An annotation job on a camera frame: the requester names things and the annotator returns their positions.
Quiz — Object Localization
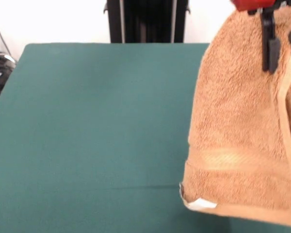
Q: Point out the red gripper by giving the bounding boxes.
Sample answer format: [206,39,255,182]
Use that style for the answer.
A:
[230,0,291,73]

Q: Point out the orange terry towel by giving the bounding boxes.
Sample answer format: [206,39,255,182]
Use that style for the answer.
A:
[178,4,291,228]

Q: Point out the dark green table cloth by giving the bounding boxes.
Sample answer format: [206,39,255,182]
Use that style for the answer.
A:
[0,43,291,233]

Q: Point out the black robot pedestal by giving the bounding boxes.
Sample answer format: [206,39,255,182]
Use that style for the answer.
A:
[103,0,192,44]

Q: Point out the grey cable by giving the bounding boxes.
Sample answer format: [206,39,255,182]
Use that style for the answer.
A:
[0,19,15,64]

